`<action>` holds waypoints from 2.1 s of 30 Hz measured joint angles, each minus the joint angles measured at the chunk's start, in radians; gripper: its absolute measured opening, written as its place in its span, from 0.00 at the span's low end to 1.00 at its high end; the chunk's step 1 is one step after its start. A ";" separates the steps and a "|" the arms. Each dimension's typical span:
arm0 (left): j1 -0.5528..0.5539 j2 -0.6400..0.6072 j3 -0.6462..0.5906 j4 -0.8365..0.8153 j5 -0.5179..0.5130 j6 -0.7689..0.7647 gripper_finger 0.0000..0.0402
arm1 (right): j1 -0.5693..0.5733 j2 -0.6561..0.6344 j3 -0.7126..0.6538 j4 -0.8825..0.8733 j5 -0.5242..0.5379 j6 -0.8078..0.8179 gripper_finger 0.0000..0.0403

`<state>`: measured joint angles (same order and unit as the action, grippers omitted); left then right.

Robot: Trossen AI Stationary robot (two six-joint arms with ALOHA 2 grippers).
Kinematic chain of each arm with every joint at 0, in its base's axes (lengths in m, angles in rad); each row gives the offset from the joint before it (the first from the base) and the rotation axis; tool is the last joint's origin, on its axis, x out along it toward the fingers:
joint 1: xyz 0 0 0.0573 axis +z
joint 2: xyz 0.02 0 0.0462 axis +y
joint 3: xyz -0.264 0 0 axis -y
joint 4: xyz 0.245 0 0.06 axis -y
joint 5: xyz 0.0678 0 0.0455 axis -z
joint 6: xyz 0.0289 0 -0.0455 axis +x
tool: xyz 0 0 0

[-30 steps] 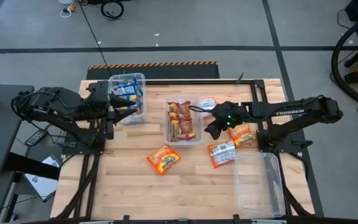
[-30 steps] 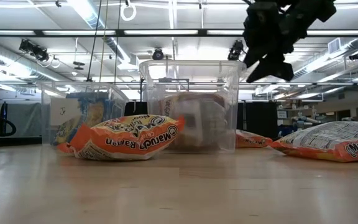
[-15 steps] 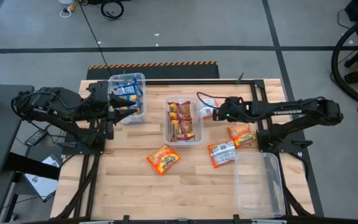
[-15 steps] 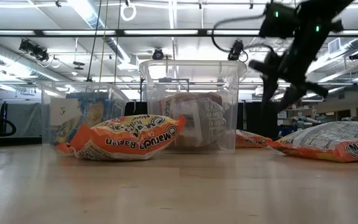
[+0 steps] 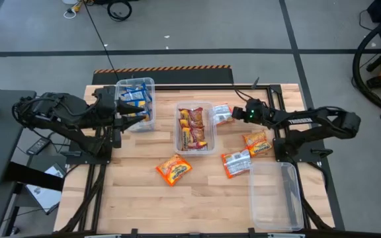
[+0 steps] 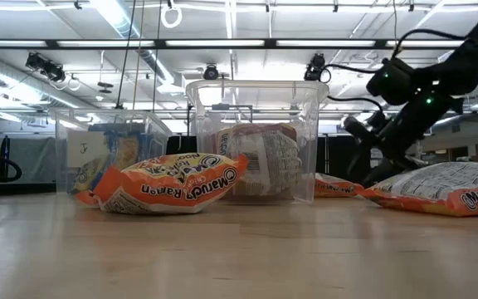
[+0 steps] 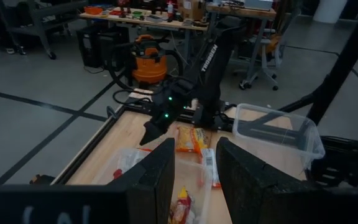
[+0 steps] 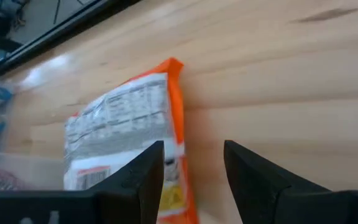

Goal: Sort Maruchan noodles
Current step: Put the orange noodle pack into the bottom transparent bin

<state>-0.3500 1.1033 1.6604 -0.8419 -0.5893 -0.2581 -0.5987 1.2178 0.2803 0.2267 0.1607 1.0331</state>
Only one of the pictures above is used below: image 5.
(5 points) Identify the black hazard-striped floor mat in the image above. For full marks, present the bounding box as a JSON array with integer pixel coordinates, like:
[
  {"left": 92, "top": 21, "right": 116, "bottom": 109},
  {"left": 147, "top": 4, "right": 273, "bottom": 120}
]
[{"left": 91, "top": 65, "right": 235, "bottom": 85}]

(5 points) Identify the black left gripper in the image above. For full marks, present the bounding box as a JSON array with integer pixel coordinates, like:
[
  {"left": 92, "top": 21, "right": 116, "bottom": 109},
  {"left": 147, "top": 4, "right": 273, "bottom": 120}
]
[{"left": 93, "top": 85, "right": 148, "bottom": 132}]

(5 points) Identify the long thin black cable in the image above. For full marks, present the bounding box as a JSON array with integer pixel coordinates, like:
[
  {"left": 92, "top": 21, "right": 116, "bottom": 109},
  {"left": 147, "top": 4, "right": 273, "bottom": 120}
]
[{"left": 83, "top": 0, "right": 120, "bottom": 82}]

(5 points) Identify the clear plastic bin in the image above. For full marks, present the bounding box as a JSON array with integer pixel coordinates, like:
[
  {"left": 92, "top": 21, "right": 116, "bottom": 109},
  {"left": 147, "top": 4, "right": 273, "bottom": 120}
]
[
  {"left": 248, "top": 161, "right": 306, "bottom": 232},
  {"left": 113, "top": 77, "right": 157, "bottom": 132},
  {"left": 173, "top": 100, "right": 218, "bottom": 156}
]

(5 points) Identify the black coiled cable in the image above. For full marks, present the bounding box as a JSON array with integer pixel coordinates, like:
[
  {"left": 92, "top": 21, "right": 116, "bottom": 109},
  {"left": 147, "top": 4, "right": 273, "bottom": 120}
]
[{"left": 106, "top": 0, "right": 133, "bottom": 22}]

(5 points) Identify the black aluminium rig frame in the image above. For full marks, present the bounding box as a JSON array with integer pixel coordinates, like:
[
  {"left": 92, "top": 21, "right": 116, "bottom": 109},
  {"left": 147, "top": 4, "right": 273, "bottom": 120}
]
[{"left": 56, "top": 84, "right": 335, "bottom": 238}]

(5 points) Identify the white paper booklet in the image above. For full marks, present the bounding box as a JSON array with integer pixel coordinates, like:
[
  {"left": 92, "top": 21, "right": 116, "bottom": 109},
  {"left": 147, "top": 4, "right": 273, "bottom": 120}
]
[{"left": 24, "top": 163, "right": 64, "bottom": 216}]

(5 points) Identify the black power adapter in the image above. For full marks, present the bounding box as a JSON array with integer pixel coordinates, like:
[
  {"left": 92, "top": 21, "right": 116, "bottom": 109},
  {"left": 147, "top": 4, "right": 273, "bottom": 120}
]
[{"left": 26, "top": 138, "right": 51, "bottom": 156}]

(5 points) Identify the white and yellow plug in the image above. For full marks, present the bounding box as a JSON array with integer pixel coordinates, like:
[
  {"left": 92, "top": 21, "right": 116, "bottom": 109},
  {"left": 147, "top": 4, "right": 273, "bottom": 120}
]
[{"left": 63, "top": 0, "right": 85, "bottom": 19}]

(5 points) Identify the black vacuum hose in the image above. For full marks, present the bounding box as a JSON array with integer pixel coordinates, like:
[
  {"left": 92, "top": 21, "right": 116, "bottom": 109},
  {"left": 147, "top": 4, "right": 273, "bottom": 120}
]
[{"left": 351, "top": 15, "right": 381, "bottom": 116}]

